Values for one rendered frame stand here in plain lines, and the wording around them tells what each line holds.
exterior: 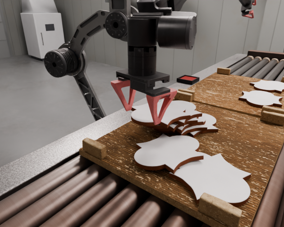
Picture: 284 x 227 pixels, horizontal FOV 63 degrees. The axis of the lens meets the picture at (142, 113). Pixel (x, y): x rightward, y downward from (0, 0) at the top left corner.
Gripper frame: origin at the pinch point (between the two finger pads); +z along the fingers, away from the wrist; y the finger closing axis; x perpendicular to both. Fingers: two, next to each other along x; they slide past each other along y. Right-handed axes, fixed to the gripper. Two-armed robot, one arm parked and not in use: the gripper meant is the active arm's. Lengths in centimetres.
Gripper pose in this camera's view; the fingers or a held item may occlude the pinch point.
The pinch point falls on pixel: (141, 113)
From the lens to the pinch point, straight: 51.2
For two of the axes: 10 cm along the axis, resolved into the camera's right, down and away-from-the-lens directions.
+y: 6.6, 3.0, -6.9
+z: 0.0, 9.2, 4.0
